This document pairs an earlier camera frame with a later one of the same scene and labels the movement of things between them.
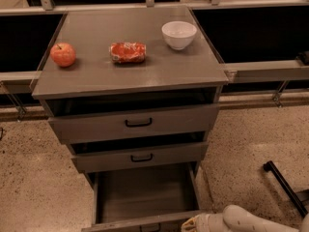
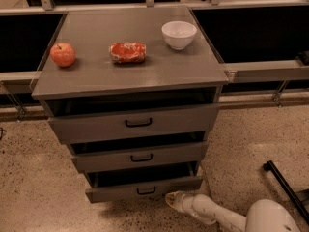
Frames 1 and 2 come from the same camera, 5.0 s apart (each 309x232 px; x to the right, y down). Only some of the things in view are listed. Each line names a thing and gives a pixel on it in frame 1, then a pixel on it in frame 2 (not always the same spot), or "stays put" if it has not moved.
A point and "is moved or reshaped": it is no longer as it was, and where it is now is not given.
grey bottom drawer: x=145 y=200 is moved or reshaped
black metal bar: x=269 y=166 stays put
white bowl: x=179 y=35 stays put
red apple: x=63 y=54 stays put
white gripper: x=203 y=223 to x=187 y=204
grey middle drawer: x=117 y=155 stays put
